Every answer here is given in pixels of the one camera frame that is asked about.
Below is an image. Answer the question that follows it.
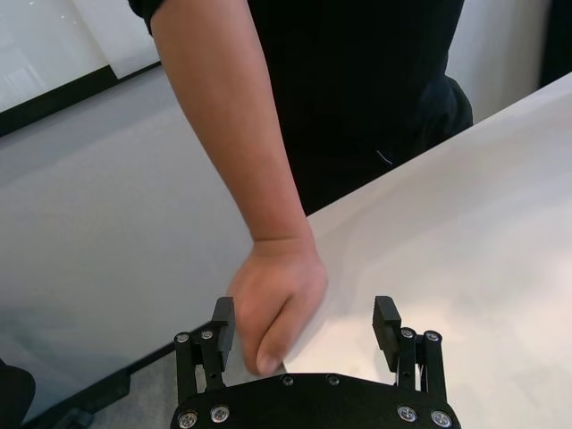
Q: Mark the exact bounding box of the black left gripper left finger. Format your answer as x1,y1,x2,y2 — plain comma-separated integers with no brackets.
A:
174,296,237,397

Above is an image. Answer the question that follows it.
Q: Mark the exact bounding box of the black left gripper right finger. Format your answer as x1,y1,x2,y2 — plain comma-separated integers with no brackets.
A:
372,294,447,397

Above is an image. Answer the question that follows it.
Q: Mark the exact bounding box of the white rounded table top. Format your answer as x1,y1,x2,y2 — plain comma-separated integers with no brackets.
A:
223,73,572,429

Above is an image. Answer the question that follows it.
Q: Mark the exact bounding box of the person right forearm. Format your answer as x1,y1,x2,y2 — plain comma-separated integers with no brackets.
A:
149,0,321,245

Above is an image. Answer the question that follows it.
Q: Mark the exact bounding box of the person right hand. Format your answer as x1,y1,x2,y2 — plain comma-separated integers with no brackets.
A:
226,223,331,373

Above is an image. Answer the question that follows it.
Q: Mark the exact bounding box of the black baseboard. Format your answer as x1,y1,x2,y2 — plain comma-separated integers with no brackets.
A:
17,341,176,425

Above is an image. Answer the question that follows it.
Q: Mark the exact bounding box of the person in black clothes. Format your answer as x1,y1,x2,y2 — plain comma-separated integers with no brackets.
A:
127,0,475,215

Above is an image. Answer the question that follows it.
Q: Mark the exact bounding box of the frosted glass window panel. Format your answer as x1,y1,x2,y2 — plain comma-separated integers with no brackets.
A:
0,0,162,115

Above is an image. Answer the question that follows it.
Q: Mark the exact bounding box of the black wall trim strip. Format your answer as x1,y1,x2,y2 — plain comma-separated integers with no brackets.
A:
0,62,163,138

